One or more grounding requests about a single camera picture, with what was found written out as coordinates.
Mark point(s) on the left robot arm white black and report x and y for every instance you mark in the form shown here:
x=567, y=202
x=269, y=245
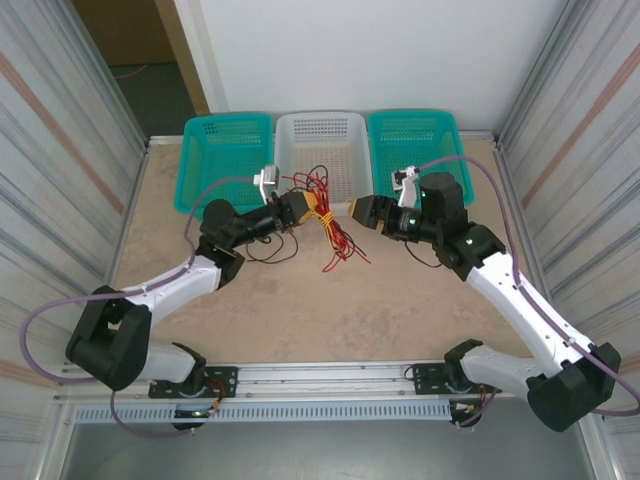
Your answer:
x=165, y=295

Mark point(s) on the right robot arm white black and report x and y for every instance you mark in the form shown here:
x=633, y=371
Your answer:
x=505, y=305

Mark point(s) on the white plastic basket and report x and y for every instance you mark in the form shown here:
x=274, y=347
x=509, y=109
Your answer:
x=325, y=145

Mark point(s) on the teal plastic basket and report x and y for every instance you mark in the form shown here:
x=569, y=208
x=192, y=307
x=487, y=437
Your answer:
x=220, y=150
x=425, y=140

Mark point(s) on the corrugated translucent side panel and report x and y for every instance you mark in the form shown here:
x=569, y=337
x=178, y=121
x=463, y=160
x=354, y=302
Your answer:
x=50, y=175
x=590, y=175

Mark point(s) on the small black controller board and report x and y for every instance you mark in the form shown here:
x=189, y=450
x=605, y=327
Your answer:
x=462, y=407
x=192, y=414

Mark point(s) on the brown board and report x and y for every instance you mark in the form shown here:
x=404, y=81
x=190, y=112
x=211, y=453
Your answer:
x=125, y=30

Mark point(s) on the grey metal sheet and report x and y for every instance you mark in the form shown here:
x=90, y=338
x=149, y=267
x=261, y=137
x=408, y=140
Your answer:
x=325, y=455

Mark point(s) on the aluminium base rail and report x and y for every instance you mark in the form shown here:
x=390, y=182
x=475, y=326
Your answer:
x=325, y=380

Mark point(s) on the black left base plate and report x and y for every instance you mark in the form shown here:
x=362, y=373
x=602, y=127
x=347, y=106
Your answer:
x=225, y=382

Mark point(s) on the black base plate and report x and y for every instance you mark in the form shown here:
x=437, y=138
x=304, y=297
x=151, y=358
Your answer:
x=225, y=382
x=425, y=380

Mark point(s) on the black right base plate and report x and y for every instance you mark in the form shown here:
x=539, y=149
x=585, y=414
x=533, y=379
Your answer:
x=425, y=380

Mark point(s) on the wooden door frame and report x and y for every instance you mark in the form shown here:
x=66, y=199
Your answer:
x=185, y=60

